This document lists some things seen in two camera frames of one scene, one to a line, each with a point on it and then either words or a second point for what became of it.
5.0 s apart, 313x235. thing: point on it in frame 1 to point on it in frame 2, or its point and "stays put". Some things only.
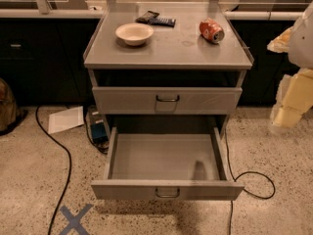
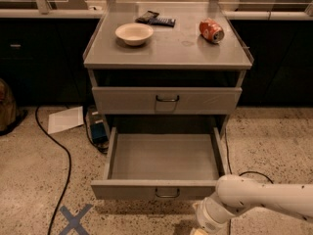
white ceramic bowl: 134,33 stays put
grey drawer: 168,163 stays put
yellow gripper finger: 281,44 to 199,231
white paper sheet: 66,119 stays put
